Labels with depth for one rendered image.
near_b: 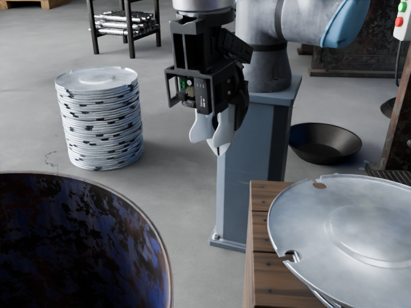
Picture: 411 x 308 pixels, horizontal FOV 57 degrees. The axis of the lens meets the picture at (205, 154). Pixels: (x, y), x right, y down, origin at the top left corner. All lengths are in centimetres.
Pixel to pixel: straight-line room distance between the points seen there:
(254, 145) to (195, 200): 43
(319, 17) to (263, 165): 35
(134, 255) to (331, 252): 25
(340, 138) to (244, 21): 93
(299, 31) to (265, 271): 46
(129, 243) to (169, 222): 70
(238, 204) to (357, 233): 48
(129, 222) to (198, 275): 57
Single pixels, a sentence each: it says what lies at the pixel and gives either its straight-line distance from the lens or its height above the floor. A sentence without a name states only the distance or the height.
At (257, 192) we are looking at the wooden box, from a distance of 68.
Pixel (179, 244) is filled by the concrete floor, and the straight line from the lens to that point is 109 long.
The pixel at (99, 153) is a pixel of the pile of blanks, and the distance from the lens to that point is 143.
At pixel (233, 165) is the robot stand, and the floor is 26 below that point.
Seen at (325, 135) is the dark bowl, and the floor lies 3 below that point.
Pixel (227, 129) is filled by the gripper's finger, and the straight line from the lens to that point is 54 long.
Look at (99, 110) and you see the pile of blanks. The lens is 135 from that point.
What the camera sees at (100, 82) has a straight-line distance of 141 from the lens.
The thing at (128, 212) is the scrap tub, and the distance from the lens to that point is 45.
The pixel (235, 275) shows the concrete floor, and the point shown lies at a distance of 101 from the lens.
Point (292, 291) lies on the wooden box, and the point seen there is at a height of 35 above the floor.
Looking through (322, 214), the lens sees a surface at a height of 39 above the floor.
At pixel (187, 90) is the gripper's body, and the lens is 49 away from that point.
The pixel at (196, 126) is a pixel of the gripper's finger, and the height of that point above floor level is 51.
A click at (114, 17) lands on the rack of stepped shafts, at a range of 304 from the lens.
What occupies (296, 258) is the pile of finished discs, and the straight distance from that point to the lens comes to 54.
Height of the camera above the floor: 73
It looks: 29 degrees down
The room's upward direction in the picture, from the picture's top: straight up
